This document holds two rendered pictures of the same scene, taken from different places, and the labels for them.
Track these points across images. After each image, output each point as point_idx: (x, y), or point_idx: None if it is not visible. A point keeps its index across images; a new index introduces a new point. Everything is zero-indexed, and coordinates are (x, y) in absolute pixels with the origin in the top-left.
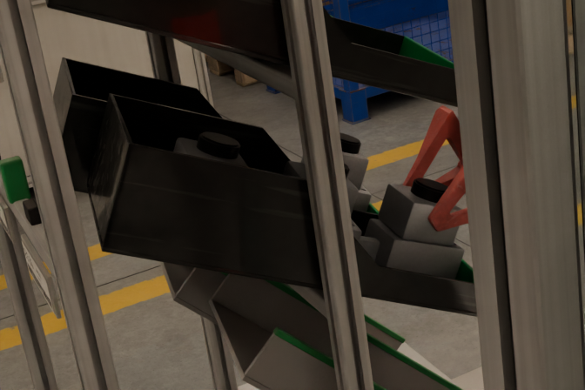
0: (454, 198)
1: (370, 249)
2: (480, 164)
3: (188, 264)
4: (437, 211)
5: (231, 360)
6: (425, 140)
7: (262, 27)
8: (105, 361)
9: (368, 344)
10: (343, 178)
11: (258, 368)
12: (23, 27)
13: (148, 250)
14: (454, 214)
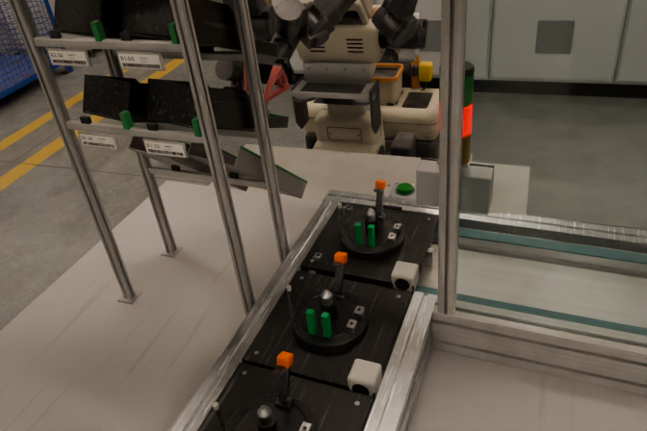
0: (269, 90)
1: None
2: (448, 32)
3: (219, 128)
4: (265, 96)
5: (159, 191)
6: (245, 75)
7: (229, 37)
8: (222, 162)
9: (232, 158)
10: (261, 85)
11: (238, 162)
12: (194, 44)
13: None
14: (269, 96)
